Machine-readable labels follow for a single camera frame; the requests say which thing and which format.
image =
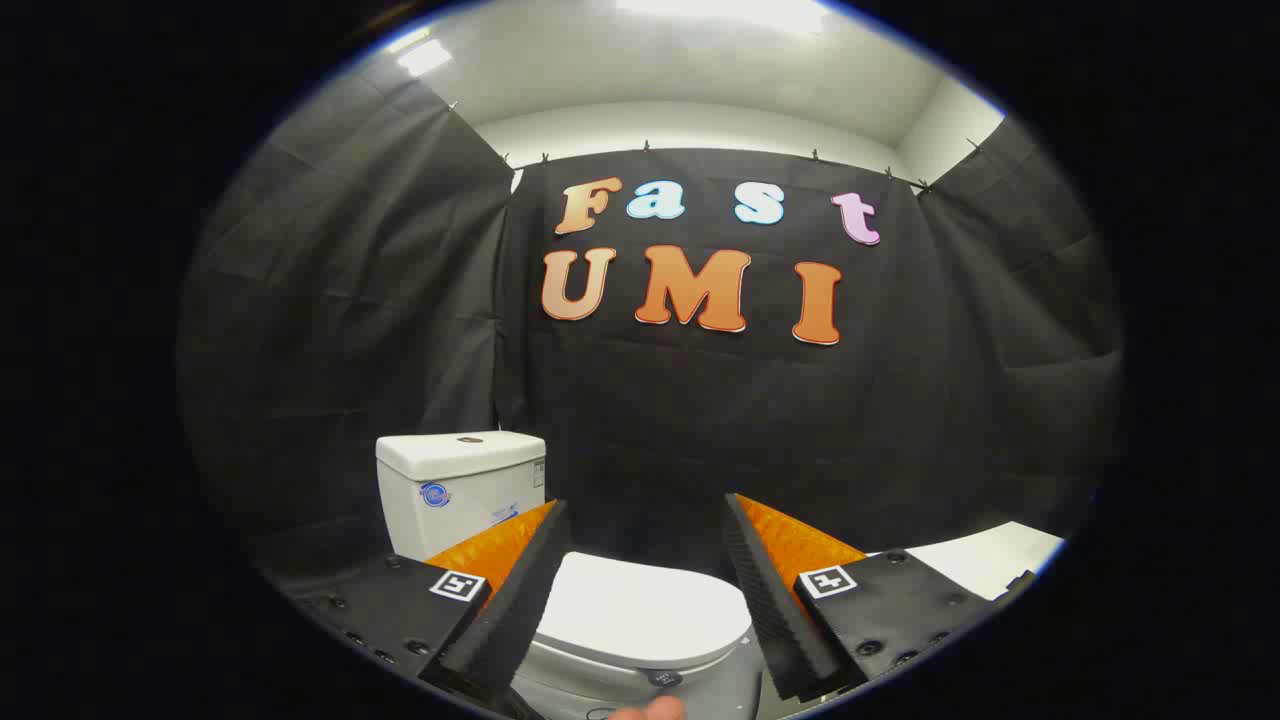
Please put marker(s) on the black backdrop cloth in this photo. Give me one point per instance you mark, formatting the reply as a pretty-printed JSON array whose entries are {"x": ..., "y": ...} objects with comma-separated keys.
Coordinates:
[{"x": 700, "y": 420}]

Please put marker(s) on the white panelled door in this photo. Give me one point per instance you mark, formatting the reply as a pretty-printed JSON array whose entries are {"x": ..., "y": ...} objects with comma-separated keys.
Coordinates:
[{"x": 990, "y": 560}]

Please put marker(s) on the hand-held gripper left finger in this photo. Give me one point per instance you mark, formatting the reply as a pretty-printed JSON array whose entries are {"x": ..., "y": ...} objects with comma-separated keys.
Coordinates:
[{"x": 520, "y": 610}]

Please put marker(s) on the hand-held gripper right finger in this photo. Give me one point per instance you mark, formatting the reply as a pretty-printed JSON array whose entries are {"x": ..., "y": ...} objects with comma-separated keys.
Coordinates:
[{"x": 775, "y": 610}]

